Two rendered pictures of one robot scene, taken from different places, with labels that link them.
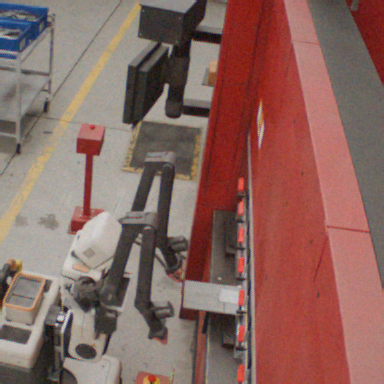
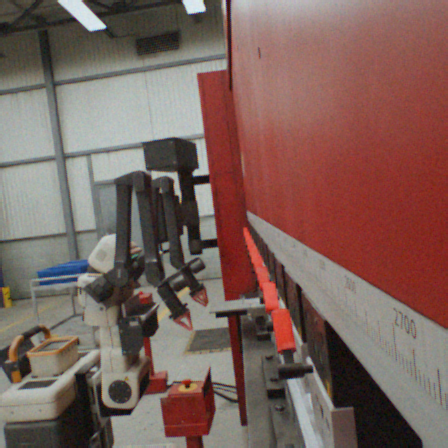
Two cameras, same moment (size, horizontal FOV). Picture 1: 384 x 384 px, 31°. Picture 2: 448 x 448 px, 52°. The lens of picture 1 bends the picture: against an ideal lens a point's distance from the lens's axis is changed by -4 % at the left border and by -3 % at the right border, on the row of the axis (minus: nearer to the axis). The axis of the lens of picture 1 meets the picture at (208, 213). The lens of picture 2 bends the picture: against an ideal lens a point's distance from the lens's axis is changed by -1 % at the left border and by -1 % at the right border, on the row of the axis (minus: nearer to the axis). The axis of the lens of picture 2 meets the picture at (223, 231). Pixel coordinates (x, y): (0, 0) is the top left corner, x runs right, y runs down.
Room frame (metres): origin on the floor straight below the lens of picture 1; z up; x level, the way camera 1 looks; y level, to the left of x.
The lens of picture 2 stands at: (0.31, -0.26, 1.46)
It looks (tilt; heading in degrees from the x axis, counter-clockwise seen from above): 3 degrees down; 6
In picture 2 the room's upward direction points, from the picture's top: 7 degrees counter-clockwise
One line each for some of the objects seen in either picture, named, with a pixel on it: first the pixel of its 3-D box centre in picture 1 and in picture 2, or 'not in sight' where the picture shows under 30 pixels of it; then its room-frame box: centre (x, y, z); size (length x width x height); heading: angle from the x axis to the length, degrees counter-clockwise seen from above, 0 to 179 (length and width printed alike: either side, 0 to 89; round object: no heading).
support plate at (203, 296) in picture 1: (212, 297); (238, 304); (2.38, -0.08, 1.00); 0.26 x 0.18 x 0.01; 94
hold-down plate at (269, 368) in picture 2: not in sight; (272, 374); (1.78, -0.21, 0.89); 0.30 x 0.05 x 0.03; 4
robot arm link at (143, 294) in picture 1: (146, 265); (148, 228); (2.05, 0.20, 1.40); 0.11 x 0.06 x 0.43; 179
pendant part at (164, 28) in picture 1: (167, 64); (178, 200); (3.61, 0.37, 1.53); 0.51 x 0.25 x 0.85; 171
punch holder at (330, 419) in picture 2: not in sight; (354, 371); (0.82, -0.33, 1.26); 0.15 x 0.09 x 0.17; 4
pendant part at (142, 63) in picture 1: (147, 80); (166, 217); (3.58, 0.46, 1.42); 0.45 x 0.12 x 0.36; 171
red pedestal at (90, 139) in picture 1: (88, 179); (146, 341); (3.97, 0.85, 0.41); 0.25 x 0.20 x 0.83; 94
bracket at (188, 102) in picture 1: (202, 120); (217, 244); (3.67, 0.13, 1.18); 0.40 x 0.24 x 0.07; 4
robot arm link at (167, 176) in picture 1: (164, 201); (172, 222); (2.48, 0.19, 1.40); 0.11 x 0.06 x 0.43; 179
